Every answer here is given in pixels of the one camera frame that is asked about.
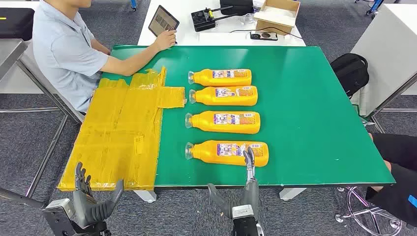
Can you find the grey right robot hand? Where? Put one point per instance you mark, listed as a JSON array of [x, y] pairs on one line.
[[251, 192]]

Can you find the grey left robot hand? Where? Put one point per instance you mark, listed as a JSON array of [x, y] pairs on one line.
[[86, 208]]

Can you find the orange detergent bottle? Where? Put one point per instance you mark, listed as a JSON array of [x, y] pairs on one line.
[[221, 82], [224, 127], [211, 156], [224, 101]]

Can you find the white table foot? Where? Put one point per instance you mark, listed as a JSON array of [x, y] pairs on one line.
[[146, 196], [291, 193]]

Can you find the yellow taped cardboard mat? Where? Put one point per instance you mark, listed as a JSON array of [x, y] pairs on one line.
[[123, 130]]

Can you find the chrome stool base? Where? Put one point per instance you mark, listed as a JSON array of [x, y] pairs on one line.
[[339, 218]]

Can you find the person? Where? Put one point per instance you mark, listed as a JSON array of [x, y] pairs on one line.
[[397, 195], [65, 55]]

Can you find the black backpack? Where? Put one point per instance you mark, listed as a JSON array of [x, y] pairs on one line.
[[350, 75]]

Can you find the flat black device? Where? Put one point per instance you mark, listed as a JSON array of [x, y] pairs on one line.
[[264, 35]]

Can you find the clear plastic wrap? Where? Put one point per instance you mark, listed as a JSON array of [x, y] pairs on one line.
[[247, 19]]

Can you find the open cardboard box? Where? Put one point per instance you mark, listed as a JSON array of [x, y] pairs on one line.
[[277, 19]]

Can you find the black controller with antennas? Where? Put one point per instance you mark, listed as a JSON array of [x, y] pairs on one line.
[[202, 20]]

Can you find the black case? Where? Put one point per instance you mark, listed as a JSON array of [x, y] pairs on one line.
[[236, 7]]

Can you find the black tablet on stand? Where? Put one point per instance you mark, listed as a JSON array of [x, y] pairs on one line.
[[161, 21]]

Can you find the black bag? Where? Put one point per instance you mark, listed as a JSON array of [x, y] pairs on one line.
[[16, 26]]

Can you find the white side table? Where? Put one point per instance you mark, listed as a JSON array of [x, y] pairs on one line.
[[384, 49]]

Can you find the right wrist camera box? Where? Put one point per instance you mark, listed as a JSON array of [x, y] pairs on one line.
[[242, 211]]

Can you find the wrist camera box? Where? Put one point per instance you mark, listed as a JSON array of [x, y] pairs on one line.
[[58, 215], [242, 211]]

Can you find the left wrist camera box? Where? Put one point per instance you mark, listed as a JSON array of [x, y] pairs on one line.
[[58, 215]]

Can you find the steel frame table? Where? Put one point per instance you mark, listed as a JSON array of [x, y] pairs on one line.
[[9, 52]]

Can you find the blue frame leg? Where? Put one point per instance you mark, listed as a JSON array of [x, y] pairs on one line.
[[133, 5], [373, 7]]

